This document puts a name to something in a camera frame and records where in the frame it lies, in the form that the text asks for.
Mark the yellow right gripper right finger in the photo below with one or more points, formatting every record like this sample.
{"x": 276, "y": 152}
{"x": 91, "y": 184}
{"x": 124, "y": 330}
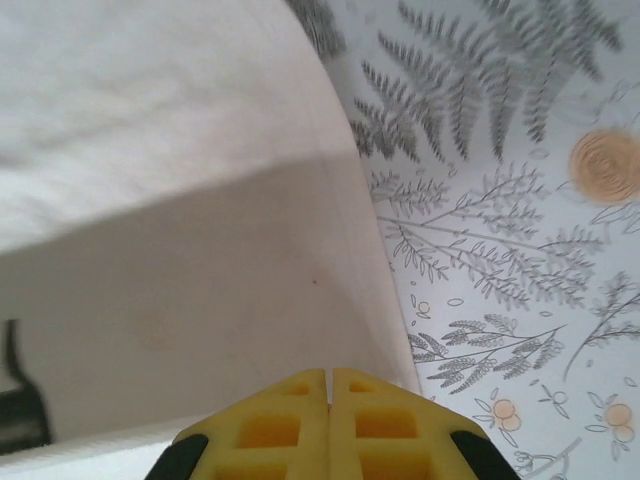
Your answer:
{"x": 390, "y": 440}

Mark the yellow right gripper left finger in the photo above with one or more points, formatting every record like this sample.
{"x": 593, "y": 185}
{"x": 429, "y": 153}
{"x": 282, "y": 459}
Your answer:
{"x": 270, "y": 440}

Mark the cream t-shirt with robot print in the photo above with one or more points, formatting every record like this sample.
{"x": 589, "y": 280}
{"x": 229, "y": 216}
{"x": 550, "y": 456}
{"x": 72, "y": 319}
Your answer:
{"x": 200, "y": 250}

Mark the floral patterned tablecloth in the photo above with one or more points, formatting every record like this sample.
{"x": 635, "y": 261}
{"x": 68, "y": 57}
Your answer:
{"x": 500, "y": 300}

